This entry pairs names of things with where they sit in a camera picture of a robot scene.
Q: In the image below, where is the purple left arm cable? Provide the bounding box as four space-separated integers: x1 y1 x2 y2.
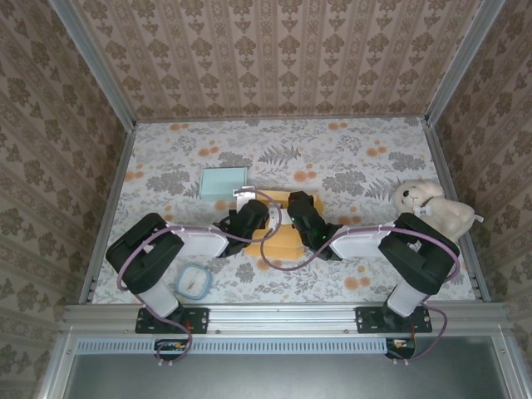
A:
117 189 275 367

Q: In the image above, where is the cream plush dog toy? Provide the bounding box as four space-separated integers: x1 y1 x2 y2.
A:
392 178 486 243

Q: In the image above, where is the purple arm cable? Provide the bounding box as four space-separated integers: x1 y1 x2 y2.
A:
259 209 461 367
117 189 275 367

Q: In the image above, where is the square container blue rim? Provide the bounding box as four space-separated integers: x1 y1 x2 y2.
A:
174 263 213 301

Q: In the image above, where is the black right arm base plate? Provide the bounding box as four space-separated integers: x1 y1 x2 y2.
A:
355 306 433 335

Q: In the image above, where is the orange paper box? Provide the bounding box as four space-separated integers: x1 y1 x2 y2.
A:
244 189 328 262

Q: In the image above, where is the grey metal sheet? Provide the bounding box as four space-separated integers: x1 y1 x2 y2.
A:
62 337 513 399

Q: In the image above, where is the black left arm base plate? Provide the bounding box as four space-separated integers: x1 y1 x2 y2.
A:
135 306 209 335

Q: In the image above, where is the slotted grey cable duct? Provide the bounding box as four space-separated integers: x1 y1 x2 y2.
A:
76 337 387 356

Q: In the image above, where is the aluminium side rail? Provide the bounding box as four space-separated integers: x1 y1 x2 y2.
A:
78 122 138 304
421 118 492 303

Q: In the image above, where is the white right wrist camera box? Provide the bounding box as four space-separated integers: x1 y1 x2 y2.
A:
267 206 295 230

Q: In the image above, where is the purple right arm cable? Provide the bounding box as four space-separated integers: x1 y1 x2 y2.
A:
259 209 461 367

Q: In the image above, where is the small black electronics board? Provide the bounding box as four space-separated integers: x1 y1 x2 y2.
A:
385 337 416 361
154 338 193 362

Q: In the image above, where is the teal paper box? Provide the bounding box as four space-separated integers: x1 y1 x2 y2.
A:
199 166 249 203

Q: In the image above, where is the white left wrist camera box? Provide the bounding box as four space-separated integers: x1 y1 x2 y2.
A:
231 186 258 212

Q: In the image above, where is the aluminium frame post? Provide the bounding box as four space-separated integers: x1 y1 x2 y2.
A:
48 0 138 131
423 0 509 126

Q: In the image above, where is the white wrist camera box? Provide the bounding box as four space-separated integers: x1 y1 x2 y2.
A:
267 206 295 230
231 186 258 212

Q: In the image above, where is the aluminium mounting rail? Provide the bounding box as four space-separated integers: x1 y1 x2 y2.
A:
62 302 513 338

